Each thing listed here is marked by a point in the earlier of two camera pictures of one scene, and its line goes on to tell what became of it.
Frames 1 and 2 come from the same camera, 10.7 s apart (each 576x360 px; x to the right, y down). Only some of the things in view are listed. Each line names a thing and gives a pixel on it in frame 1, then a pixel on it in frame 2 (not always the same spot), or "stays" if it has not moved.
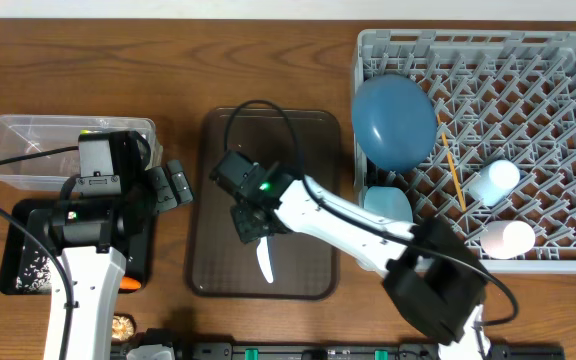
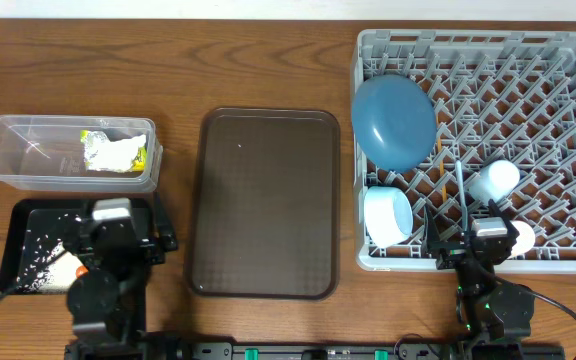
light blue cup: (493, 181) stays
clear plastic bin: (16, 136) stays
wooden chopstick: (459, 191) to (441, 157)
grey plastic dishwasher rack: (518, 170) stays
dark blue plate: (394, 123) stays
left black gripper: (172, 195) to (156, 252)
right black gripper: (247, 231) to (433, 238)
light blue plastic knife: (263, 257) to (460, 184)
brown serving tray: (303, 267) stays
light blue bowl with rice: (390, 201) stays
